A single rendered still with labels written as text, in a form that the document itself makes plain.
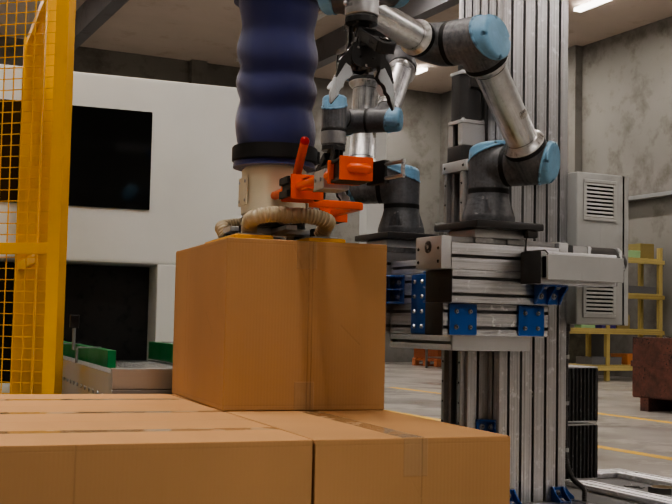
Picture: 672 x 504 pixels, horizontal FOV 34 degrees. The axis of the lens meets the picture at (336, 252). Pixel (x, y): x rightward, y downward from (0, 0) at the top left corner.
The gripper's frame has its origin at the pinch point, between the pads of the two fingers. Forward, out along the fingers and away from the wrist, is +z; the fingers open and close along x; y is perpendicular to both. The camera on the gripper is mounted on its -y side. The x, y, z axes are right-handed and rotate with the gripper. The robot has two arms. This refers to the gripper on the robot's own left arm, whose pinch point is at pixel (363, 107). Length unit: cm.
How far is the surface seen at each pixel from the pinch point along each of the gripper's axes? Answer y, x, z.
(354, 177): -5.5, 4.4, 16.2
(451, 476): -32, -4, 74
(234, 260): 29.6, 17.9, 32.6
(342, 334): 27, -9, 49
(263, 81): 51, 4, -15
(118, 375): 97, 28, 62
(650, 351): 584, -582, 64
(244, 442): -29, 36, 68
